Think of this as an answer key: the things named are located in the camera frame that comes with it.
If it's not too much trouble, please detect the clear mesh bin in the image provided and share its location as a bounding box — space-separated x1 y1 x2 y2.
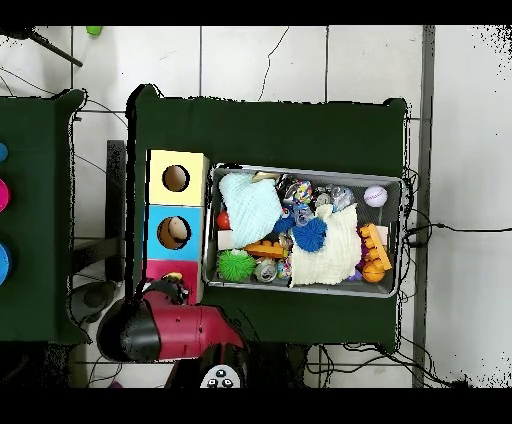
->
202 162 406 299

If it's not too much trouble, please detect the wooden box with three holes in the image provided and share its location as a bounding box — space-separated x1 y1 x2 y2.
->
142 149 211 307

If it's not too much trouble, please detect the mint knitted cloth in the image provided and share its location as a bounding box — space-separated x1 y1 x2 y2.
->
218 172 284 249

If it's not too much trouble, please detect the green spiky ball with eyes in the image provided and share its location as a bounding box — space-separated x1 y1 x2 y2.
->
217 249 257 283

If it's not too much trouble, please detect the large blue spiky ball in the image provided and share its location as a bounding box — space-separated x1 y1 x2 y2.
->
292 217 328 254

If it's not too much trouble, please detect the dark green table cloth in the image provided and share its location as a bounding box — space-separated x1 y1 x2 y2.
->
125 84 409 348
0 88 92 346

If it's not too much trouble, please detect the cream knitted cloth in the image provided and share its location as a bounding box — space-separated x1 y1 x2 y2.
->
289 203 363 288

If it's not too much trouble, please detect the white baseball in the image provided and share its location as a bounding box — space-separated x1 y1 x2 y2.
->
363 184 389 208

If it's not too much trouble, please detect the orange toy building brick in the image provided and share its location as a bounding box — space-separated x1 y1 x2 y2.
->
358 223 393 271

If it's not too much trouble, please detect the small orange basketball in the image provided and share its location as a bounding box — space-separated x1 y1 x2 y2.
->
361 260 386 284

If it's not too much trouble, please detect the black rod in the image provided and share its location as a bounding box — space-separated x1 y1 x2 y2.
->
23 29 84 68

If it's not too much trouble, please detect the large blue round toy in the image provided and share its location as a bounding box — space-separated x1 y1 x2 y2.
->
0 241 12 285

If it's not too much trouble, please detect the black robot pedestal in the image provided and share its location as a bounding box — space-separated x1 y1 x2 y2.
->
247 341 309 388

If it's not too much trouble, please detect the black power cable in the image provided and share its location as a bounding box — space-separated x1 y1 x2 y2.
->
404 222 512 247

